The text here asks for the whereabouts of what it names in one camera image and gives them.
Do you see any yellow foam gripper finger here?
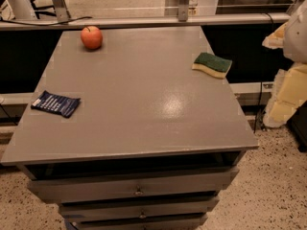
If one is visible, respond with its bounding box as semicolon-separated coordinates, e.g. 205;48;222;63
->
262;23;307;128

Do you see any red orange apple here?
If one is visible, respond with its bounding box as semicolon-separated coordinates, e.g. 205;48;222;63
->
81;26;103;50

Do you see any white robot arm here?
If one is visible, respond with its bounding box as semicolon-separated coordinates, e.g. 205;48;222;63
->
262;5;307;128

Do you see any green yellow sponge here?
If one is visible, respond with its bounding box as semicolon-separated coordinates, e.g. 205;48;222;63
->
192;53;232;79

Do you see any top grey drawer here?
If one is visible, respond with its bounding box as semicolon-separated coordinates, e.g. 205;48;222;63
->
28;166;239;203

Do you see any grey drawer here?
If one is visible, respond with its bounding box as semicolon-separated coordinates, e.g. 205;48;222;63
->
28;166;239;203
77;214;207;230
59;195;219;222

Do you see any grey drawer cabinet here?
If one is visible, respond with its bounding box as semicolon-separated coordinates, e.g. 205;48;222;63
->
0;26;259;230

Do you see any bottom grey drawer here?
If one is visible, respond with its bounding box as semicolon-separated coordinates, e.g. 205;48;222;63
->
77;214;207;230

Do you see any dark blue snack packet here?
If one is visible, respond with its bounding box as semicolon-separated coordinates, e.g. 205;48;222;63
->
31;91;81;118

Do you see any middle grey drawer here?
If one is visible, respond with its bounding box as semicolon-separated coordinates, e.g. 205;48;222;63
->
59;195;219;222

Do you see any black hanging cable right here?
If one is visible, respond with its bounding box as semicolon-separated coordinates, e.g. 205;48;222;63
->
253;12;275;134

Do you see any grey metal rail frame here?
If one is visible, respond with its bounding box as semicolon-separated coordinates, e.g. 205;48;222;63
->
1;0;306;30

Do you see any black cable on rail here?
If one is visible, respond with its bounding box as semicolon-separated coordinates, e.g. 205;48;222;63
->
0;15;94;27

